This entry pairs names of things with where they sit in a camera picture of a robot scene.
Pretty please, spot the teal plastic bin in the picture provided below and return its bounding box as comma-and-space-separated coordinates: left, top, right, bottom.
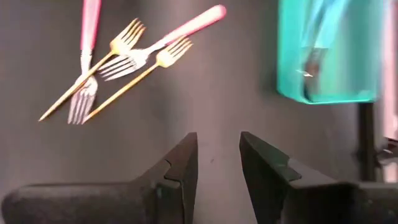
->
275, 0, 384, 105

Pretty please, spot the pink handled silver fork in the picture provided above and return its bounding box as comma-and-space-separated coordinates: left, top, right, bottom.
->
97, 4, 228, 83
67, 0, 103, 125

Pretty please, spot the gold fork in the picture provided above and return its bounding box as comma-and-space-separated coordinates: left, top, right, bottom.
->
37, 17, 147, 123
81, 36, 194, 124

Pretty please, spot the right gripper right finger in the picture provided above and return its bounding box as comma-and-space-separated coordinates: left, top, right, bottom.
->
239, 131, 303, 224

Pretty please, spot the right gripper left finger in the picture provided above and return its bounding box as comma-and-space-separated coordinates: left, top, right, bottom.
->
132, 132, 199, 224

